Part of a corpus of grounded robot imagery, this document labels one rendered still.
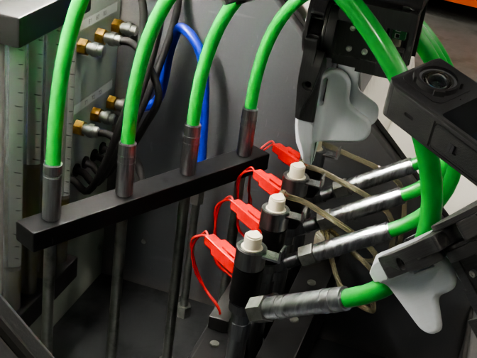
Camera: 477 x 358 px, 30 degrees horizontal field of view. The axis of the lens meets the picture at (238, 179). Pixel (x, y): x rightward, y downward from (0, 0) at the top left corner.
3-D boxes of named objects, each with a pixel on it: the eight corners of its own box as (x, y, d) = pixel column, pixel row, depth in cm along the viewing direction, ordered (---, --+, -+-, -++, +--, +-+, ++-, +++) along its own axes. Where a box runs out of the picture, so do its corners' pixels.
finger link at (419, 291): (377, 354, 60) (468, 329, 52) (336, 275, 60) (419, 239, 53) (408, 334, 61) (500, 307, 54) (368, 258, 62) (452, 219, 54)
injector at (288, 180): (294, 351, 101) (326, 189, 92) (253, 339, 102) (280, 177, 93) (300, 337, 104) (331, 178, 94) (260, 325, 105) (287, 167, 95)
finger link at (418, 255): (373, 289, 55) (465, 253, 48) (360, 266, 55) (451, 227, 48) (423, 258, 58) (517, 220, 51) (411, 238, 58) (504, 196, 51)
